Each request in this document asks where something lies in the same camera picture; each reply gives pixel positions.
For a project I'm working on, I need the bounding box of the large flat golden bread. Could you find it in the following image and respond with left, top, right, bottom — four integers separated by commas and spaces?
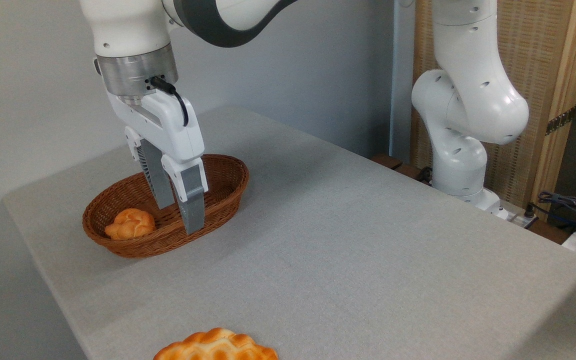
153, 327, 279, 360

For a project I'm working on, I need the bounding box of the brown wicker basket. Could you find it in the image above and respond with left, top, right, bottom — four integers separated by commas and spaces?
82, 154, 250, 259

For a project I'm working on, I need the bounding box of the brass screen hinge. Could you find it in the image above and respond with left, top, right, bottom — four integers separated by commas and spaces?
545, 106, 576, 136

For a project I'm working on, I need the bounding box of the woven screen with wooden frame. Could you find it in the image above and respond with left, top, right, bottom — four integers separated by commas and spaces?
410, 0, 576, 221

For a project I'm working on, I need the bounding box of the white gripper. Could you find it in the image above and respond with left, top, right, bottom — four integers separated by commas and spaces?
106, 91, 209, 236

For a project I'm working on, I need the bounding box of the small braided bread roll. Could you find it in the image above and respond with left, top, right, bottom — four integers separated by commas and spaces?
104, 208, 157, 241

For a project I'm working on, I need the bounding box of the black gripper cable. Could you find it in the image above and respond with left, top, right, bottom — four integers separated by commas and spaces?
149, 76, 190, 127

